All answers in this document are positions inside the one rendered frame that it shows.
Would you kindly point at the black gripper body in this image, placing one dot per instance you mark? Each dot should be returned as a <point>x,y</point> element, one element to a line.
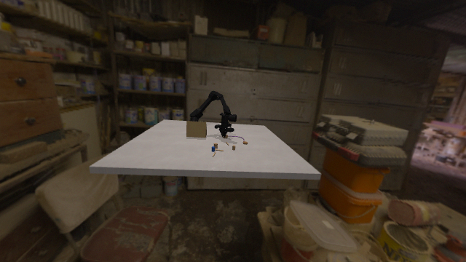
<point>223,126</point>

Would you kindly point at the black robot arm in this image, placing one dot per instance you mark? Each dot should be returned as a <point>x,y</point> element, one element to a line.
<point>197,113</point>

